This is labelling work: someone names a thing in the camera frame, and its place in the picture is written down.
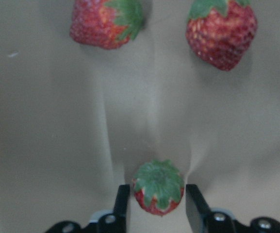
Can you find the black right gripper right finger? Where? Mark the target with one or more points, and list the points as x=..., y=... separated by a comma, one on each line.
x=203, y=219

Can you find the strawberry of pair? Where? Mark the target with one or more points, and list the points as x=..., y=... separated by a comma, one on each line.
x=107, y=24
x=220, y=31

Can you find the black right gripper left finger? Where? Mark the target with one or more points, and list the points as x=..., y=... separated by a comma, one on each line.
x=114, y=221

